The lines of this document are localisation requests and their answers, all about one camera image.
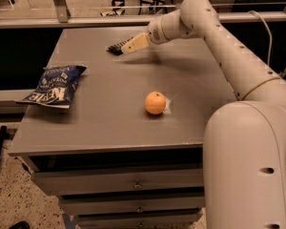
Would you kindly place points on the grey drawer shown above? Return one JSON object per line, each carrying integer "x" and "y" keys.
{"x": 136, "y": 204}
{"x": 138, "y": 220}
{"x": 95, "y": 182}

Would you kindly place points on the bottom grey drawer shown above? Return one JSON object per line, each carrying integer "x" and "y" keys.
{"x": 138, "y": 220}

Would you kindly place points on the grey drawer cabinet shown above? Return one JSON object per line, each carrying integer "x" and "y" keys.
{"x": 107, "y": 127}

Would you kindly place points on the blue kettle chips bag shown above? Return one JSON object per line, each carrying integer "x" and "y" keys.
{"x": 56, "y": 87}

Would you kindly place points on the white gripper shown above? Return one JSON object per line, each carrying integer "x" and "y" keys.
{"x": 154, "y": 33}

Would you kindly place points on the top grey drawer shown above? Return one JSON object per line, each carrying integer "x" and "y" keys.
{"x": 95, "y": 182}

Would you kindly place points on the orange fruit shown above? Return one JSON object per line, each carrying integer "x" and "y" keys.
{"x": 155, "y": 103}

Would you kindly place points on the middle grey drawer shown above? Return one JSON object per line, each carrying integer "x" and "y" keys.
{"x": 136, "y": 204}

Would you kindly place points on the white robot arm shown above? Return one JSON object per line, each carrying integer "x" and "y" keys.
{"x": 244, "y": 147}

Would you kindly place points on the black shoe tip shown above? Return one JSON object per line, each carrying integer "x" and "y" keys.
{"x": 20, "y": 225}

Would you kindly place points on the grey metal railing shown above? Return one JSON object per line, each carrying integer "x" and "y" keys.
{"x": 81, "y": 13}

